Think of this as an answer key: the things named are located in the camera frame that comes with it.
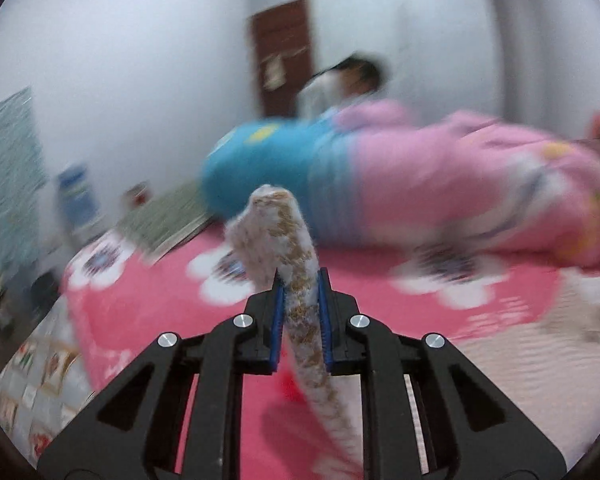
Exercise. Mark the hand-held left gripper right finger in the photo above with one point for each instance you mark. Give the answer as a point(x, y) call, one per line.
point(325, 325)

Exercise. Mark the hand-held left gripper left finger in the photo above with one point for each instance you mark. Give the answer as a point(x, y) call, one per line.
point(276, 325)

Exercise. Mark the beige houndstooth coat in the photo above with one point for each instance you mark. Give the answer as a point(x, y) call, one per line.
point(292, 240)

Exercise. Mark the pink floral bed blanket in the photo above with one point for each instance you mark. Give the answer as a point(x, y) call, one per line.
point(155, 300)

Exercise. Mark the grey-green patterned cloth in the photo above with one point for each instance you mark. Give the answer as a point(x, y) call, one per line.
point(165, 220)

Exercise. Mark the pink and blue quilt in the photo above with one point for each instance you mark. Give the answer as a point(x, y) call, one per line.
point(430, 175)

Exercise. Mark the blue and white package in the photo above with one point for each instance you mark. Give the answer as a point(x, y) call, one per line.
point(77, 195)

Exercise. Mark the patchwork printed sheet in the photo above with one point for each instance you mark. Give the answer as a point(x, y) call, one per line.
point(35, 375)

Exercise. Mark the white cloth on door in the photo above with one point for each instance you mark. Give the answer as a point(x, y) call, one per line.
point(275, 72)

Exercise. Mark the cream fleece blanket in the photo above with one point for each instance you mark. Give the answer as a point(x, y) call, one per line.
point(597, 290)

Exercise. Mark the brown wooden door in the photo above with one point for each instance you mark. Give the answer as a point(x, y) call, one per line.
point(280, 30)

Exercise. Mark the white wardrobe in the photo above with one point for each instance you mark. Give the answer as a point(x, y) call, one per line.
point(405, 35)

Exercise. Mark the teal wall poster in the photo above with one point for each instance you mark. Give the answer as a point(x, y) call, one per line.
point(7, 170)

